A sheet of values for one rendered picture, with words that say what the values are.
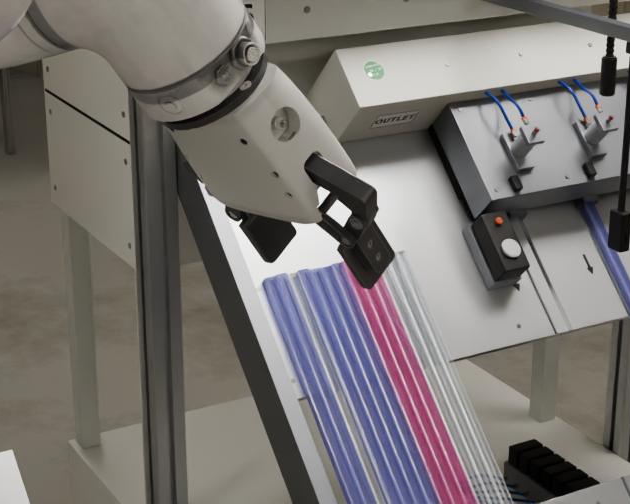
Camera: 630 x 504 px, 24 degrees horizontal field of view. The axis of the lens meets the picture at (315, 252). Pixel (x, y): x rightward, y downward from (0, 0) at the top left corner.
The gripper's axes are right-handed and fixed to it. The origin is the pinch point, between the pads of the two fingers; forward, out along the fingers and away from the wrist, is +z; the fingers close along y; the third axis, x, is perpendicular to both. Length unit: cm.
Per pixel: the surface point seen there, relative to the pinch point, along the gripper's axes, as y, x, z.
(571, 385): 147, -120, 225
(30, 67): 534, -217, 246
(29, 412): 232, -32, 157
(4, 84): 424, -158, 187
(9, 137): 426, -146, 205
